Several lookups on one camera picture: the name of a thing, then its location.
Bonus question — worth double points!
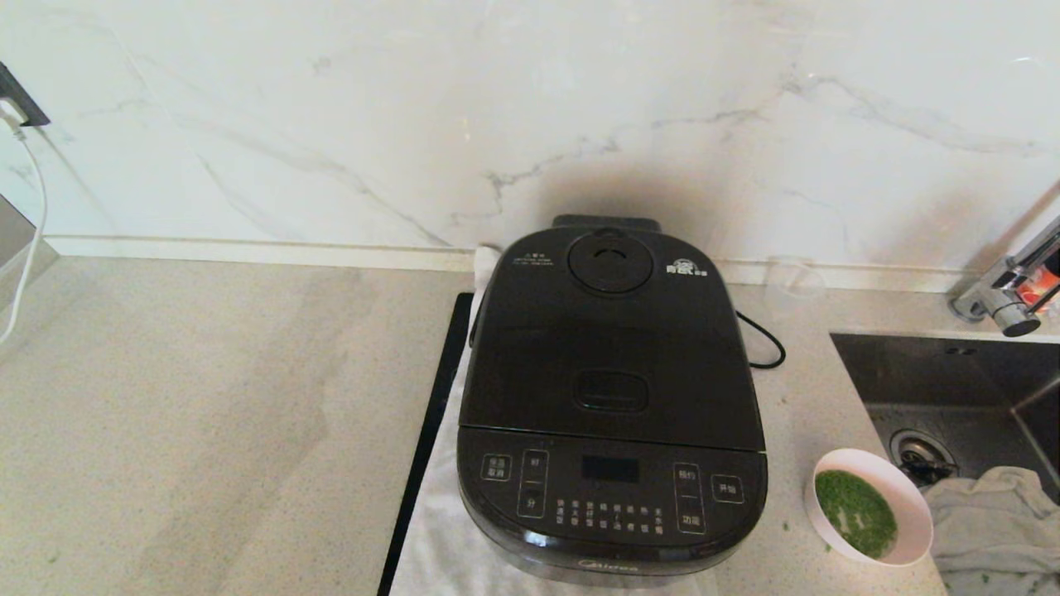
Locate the chopped green vegetables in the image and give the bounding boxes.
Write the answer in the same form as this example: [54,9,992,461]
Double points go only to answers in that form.
[815,469,899,560]

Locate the white round bowl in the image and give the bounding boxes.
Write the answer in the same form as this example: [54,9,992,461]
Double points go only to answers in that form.
[805,448,935,568]

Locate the black flat strip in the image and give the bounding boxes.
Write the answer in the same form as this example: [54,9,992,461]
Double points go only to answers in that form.
[377,291,475,596]

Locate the white towel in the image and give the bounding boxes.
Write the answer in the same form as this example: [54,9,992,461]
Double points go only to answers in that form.
[389,244,721,596]

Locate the clear plastic cup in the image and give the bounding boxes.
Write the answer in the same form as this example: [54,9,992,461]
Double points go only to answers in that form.
[764,255,827,320]

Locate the metal sink drain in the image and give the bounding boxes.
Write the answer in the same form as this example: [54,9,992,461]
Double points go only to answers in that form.
[890,429,961,488]

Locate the stainless steel sink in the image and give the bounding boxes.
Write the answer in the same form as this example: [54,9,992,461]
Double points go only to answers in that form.
[831,333,1060,506]

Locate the chrome faucet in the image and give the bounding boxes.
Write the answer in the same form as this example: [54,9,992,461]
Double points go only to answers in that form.
[948,217,1060,337]

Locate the orange object behind faucet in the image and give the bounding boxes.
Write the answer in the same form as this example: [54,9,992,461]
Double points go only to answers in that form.
[1023,269,1060,311]

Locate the grey crumpled cloth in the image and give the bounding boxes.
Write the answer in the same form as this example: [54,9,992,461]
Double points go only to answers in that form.
[921,466,1060,596]

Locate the grey side panel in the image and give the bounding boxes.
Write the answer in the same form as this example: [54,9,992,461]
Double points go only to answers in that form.
[0,195,59,291]

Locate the black power cord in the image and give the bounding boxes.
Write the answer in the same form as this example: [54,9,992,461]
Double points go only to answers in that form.
[735,310,786,370]

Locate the white cable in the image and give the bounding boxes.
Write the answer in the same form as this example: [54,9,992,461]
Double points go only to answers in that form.
[0,124,49,344]

